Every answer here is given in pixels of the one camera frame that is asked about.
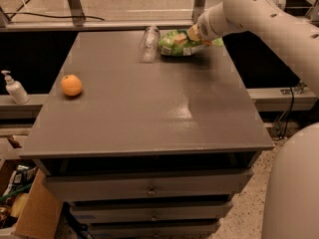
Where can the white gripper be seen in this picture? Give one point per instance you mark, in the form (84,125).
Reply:
(206,27)

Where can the green rice chip bag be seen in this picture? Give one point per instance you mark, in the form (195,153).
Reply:
(176,43)

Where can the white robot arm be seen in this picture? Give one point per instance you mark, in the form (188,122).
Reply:
(291,209)

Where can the clear plastic water bottle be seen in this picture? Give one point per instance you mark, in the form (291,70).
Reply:
(149,44)

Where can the white pump dispenser bottle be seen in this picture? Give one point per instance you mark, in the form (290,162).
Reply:
(15,89)

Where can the grey drawer cabinet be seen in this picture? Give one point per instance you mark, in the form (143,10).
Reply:
(172,115)

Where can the orange fruit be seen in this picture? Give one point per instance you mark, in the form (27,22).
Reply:
(71,85)

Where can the middle grey drawer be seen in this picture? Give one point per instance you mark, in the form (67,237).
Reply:
(152,213)

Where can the grey drawer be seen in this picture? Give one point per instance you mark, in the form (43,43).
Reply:
(154,230)
(147,185)
(152,213)

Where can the top grey drawer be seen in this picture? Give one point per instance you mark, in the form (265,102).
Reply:
(147,185)

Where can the bottom grey drawer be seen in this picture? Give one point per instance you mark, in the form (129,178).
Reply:
(154,230)

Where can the brown cardboard box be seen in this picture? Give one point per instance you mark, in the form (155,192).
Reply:
(40,214)

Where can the metal window frame rail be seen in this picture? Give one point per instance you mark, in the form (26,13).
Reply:
(97,15)

